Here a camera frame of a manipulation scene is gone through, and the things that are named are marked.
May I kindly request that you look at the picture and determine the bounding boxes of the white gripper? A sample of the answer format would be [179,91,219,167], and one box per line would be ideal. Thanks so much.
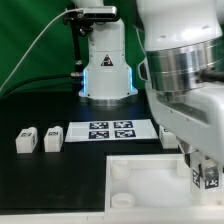
[145,83,224,167]

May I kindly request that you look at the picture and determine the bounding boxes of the white square tabletop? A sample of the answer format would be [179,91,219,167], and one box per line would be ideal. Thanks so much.
[105,154,224,224]

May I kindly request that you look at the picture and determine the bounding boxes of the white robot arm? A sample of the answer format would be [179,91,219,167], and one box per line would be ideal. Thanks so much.
[71,0,224,165]

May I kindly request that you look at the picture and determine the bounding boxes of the white marker sheet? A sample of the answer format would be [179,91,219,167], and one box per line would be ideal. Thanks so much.
[65,119,158,142]

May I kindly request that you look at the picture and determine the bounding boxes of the black camera stand pole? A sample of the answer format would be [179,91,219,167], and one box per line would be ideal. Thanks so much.
[71,20,83,77]

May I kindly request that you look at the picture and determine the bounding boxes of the black camera on mount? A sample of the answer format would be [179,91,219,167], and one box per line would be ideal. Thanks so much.
[63,6,118,23]

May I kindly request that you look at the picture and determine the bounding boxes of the black cables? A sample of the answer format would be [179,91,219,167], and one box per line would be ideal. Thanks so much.
[0,73,84,101]

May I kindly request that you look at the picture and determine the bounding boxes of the white cable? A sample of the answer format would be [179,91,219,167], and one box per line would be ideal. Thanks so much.
[0,8,84,92]

